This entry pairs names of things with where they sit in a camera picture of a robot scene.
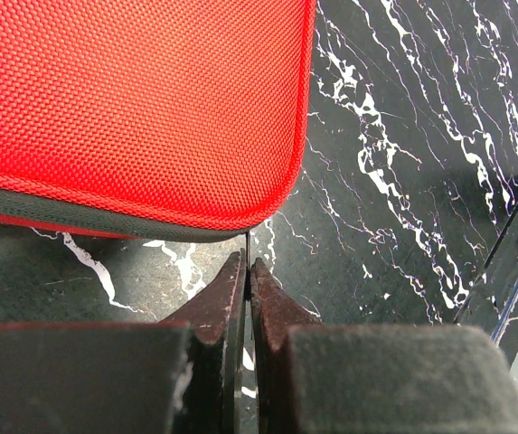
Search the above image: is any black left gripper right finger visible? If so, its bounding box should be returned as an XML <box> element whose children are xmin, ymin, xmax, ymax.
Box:
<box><xmin>250</xmin><ymin>260</ymin><xmax>518</xmax><ymax>433</ymax></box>

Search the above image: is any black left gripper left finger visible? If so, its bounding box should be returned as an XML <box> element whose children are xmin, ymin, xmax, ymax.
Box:
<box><xmin>0</xmin><ymin>251</ymin><xmax>246</xmax><ymax>433</ymax></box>

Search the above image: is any red black medicine case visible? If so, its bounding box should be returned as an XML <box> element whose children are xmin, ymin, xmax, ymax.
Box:
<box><xmin>0</xmin><ymin>1</ymin><xmax>316</xmax><ymax>242</ymax></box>

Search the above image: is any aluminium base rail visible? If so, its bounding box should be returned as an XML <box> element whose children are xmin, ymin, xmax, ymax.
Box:
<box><xmin>454</xmin><ymin>203</ymin><xmax>518</xmax><ymax>363</ymax></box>

